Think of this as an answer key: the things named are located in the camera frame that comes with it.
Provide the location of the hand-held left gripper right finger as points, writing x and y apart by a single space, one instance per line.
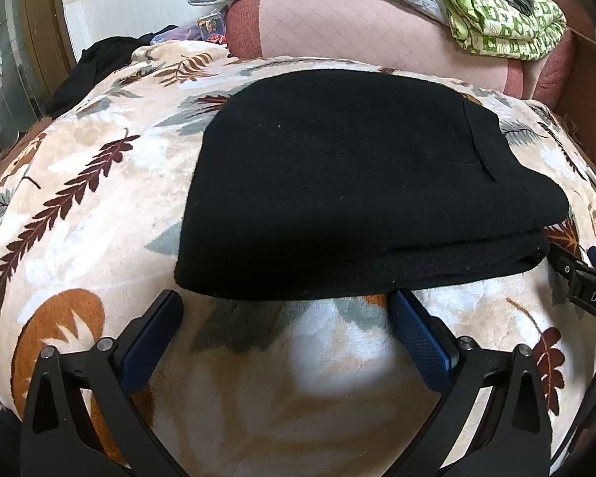
422 343

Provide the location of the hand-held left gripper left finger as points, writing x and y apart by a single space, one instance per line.
144 340

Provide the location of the black pants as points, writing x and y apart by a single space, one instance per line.
352 184

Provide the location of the leaf print fleece blanket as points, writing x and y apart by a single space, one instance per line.
104 238

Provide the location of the green printed blanket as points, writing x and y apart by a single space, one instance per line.
501 27

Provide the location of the black cloth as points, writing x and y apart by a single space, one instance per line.
99 59

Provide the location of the wooden wardrobe with glass door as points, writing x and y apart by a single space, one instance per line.
10 74

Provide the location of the purple plastic bag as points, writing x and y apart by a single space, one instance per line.
176 36

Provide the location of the pink quilted bedding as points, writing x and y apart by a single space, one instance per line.
352 30

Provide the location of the small colourful box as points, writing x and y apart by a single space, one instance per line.
211 27

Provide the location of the brown wooden bed frame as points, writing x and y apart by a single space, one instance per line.
591 84

